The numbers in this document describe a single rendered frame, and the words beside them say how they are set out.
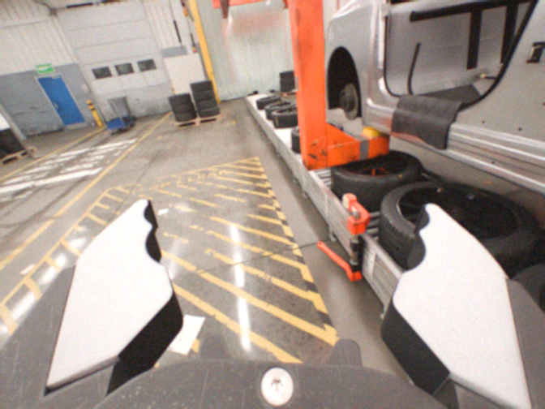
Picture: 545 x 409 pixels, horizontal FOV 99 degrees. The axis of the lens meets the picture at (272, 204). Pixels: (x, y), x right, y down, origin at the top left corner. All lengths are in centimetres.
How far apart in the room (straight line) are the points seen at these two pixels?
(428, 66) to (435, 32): 20
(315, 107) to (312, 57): 29
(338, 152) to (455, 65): 102
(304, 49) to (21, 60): 1333
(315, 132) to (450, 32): 111
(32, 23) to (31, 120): 366
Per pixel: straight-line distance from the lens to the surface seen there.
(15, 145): 999
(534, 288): 124
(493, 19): 254
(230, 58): 1227
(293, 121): 422
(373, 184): 174
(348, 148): 194
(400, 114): 172
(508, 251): 136
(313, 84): 174
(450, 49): 233
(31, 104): 1460
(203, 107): 765
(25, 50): 1422
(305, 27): 172
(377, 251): 134
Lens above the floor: 130
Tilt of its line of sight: 31 degrees down
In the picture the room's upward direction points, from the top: 10 degrees counter-clockwise
